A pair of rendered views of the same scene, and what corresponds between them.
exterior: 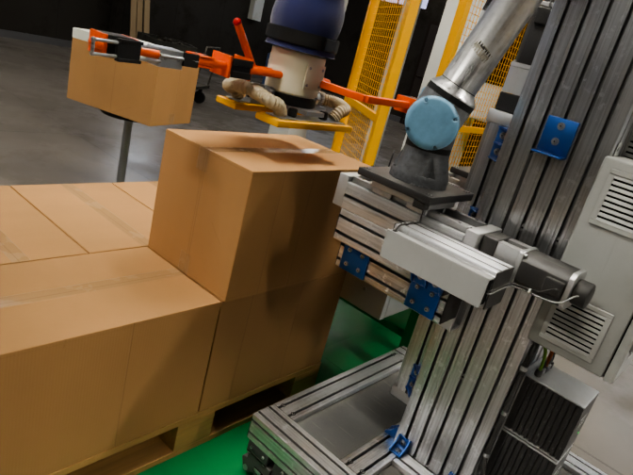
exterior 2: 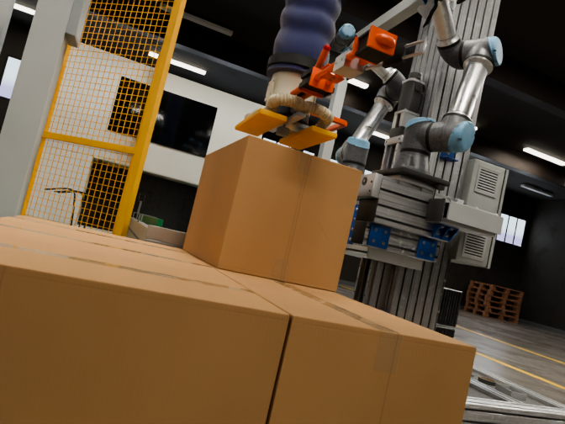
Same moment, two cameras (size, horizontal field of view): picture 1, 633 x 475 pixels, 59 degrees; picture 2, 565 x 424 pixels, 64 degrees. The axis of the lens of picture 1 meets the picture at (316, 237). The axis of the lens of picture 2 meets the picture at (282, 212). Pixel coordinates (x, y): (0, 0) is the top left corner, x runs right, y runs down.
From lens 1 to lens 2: 189 cm
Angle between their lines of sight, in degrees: 61
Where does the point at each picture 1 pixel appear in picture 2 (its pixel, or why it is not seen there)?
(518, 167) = (432, 166)
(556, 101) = not seen: hidden behind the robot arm
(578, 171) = (457, 167)
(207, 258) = (314, 257)
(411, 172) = (425, 169)
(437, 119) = (470, 134)
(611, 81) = not seen: hidden behind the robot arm
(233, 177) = (342, 177)
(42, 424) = not seen: outside the picture
